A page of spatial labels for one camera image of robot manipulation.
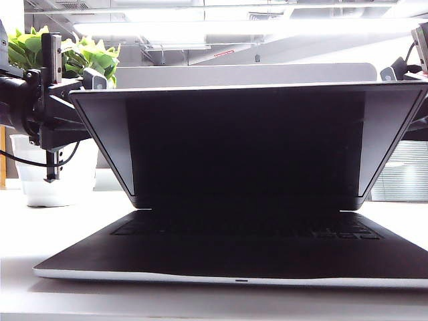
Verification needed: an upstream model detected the green leafy artificial plant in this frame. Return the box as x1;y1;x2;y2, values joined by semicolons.
7;26;121;90

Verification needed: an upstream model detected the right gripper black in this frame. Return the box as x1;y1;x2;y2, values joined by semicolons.
403;23;428;141

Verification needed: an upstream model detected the long ceiling light strip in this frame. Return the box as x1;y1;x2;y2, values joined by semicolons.
72;18;428;36

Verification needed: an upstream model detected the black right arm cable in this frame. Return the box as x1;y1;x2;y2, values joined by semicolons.
391;42;423;74

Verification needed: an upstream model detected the white ribbed plant pot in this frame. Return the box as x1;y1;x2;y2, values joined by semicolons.
9;133;100;208

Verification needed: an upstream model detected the silver Dell laptop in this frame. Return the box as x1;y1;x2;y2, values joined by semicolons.
32;81;428;289

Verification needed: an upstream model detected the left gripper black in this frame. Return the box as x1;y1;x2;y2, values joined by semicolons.
20;32;90;184

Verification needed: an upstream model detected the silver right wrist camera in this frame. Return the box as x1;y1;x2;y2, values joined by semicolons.
380;66;406;83

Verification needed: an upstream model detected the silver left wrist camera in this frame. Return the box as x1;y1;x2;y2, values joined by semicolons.
82;67;108;90

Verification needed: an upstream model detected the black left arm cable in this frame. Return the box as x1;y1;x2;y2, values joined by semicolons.
0;140;82;168

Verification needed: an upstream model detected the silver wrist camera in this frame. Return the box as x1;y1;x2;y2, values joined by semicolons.
82;67;108;90
380;66;406;83

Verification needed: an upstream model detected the dark grey desk partition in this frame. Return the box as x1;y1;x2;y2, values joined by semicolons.
115;62;378;90

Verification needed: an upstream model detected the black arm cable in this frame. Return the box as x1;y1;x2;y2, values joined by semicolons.
0;140;82;168
391;42;423;74

